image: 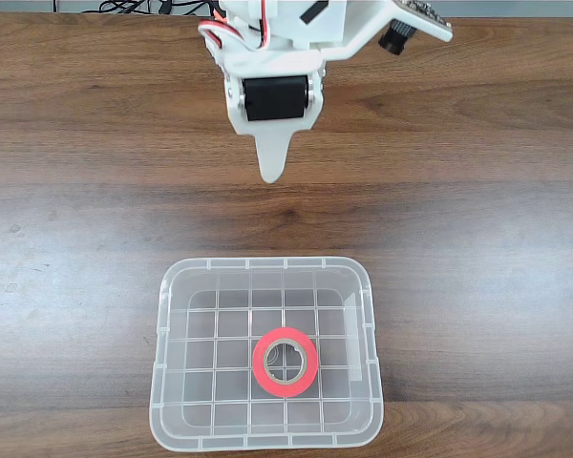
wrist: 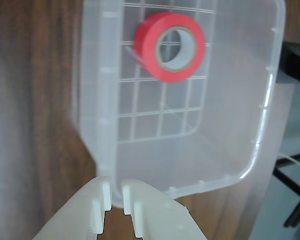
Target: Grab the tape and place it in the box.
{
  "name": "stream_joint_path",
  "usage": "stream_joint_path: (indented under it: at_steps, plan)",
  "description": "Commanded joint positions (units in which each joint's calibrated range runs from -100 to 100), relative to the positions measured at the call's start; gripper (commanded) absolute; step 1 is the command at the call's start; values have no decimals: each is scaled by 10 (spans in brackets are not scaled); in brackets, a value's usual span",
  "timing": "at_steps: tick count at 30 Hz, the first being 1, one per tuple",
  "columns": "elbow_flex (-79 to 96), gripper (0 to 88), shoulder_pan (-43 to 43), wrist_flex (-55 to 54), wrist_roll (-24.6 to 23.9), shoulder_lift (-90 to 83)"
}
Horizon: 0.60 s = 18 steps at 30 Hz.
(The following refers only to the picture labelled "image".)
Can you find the red tape roll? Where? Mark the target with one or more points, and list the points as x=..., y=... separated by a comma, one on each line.
x=286, y=389

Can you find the clear plastic box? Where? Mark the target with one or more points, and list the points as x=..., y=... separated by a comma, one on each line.
x=196, y=334

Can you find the camera board on white mount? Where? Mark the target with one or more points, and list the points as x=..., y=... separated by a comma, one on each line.
x=425, y=14

